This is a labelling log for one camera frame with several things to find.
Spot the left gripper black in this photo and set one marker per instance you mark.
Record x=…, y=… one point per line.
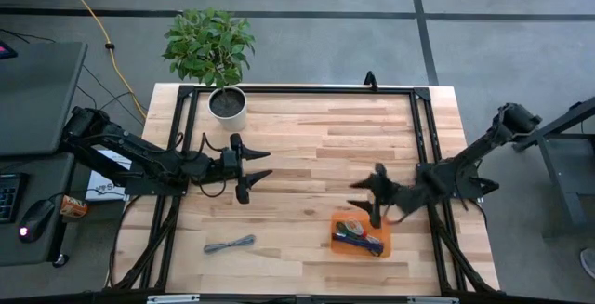
x=238, y=170

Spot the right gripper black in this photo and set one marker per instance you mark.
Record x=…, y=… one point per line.
x=395, y=197

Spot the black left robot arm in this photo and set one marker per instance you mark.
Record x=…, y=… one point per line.
x=139, y=153

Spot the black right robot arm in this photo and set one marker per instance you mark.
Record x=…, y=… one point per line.
x=483, y=143

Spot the orange tray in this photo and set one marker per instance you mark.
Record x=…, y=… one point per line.
x=386, y=229

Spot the white textured plant pot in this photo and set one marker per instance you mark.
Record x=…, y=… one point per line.
x=228, y=109

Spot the green leafy plant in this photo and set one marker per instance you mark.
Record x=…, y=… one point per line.
x=209, y=46

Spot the white printed sheet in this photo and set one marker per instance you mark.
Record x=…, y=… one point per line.
x=102, y=190

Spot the orange and white packet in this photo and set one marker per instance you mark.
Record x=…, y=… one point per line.
x=73, y=206

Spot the black computer mouse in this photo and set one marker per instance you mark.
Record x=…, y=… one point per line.
x=35, y=220

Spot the black office desk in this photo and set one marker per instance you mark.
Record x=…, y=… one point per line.
x=37, y=99

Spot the black keyboard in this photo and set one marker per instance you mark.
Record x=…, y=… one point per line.
x=9, y=197

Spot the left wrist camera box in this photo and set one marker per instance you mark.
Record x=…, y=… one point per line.
x=229, y=159

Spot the black aluminium table frame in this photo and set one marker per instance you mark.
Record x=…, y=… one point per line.
x=302, y=89

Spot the black arched bracket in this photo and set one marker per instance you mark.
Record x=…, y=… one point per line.
x=370, y=82

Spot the silver metal bracket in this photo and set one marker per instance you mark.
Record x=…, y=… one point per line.
x=172, y=299
x=432, y=300

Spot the black desk frame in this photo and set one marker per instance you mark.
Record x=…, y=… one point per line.
x=558, y=178

